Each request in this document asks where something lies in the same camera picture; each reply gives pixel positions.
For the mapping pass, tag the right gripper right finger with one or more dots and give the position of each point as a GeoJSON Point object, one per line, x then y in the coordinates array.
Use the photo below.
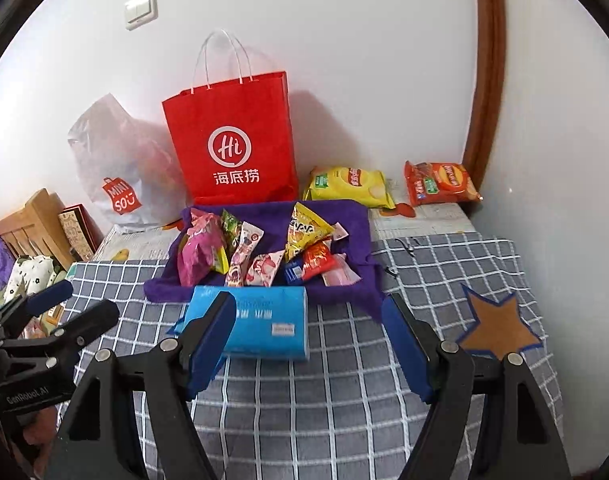
{"type": "Point", "coordinates": [517, 439]}

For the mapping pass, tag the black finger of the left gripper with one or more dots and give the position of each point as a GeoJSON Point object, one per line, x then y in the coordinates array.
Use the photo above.
{"type": "Point", "coordinates": [35, 326]}

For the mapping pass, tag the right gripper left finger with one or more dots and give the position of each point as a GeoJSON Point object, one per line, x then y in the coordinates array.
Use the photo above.
{"type": "Point", "coordinates": [98, 437]}

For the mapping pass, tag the magenta snack bag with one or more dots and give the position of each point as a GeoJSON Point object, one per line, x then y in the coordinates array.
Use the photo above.
{"type": "Point", "coordinates": [201, 251]}

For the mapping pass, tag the pink peach snack packet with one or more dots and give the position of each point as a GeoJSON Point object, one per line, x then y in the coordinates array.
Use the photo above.
{"type": "Point", "coordinates": [342, 274]}

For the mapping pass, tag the red snack packet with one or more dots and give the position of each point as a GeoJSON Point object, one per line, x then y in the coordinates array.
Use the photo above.
{"type": "Point", "coordinates": [318, 259]}

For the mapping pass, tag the blue cookie packet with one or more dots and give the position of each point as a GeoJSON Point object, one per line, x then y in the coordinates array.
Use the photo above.
{"type": "Point", "coordinates": [293, 271]}

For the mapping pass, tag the long pink cake packet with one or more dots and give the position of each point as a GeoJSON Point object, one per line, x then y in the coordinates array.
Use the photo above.
{"type": "Point", "coordinates": [249, 238]}

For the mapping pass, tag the yellow chips snack packet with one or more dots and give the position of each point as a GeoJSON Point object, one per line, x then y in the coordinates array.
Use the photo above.
{"type": "Point", "coordinates": [305, 228]}

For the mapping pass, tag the pink candy packet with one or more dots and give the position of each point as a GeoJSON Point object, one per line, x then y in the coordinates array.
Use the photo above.
{"type": "Point", "coordinates": [199, 219]}

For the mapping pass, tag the pink strawberry snack packet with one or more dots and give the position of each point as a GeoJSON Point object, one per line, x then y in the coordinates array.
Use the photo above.
{"type": "Point", "coordinates": [264, 267]}

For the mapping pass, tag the green snack packet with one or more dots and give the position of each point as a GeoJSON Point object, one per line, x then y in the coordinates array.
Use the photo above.
{"type": "Point", "coordinates": [231, 227]}

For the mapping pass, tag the person's hand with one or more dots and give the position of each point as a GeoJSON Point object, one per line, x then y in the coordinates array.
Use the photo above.
{"type": "Point", "coordinates": [39, 432]}

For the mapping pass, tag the white spotted cloth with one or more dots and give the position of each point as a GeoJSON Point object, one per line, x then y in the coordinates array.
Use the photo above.
{"type": "Point", "coordinates": [31, 275]}

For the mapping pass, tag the wooden chair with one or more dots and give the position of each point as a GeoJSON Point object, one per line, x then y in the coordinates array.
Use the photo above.
{"type": "Point", "coordinates": [35, 230]}

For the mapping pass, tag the brown patterned box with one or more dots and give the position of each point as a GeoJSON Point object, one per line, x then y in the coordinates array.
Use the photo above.
{"type": "Point", "coordinates": [81, 231]}

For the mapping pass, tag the grey checked bedsheet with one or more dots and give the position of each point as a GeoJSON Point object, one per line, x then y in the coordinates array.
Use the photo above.
{"type": "Point", "coordinates": [347, 411]}

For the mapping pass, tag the white plastic Miniso bag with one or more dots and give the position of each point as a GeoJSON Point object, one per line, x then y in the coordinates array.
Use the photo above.
{"type": "Point", "coordinates": [127, 167]}

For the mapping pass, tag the blue tissue pack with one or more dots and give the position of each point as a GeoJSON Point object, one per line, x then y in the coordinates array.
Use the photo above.
{"type": "Point", "coordinates": [271, 322]}

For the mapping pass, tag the light pink snack packet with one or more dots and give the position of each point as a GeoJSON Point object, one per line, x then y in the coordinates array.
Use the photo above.
{"type": "Point", "coordinates": [339, 232]}

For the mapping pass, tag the red chips bag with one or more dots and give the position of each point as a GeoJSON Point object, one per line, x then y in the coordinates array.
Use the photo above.
{"type": "Point", "coordinates": [439, 183]}

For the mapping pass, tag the yellow chips bag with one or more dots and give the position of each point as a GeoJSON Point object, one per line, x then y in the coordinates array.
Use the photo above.
{"type": "Point", "coordinates": [366, 187]}

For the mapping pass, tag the red paper shopping bag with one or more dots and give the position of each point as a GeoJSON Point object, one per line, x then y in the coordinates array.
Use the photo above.
{"type": "Point", "coordinates": [233, 140]}

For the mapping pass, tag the brown wooden door frame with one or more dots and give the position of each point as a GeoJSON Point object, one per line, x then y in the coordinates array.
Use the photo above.
{"type": "Point", "coordinates": [487, 99]}

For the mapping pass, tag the white wall switch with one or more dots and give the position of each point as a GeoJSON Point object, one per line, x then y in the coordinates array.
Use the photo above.
{"type": "Point", "coordinates": [139, 12]}

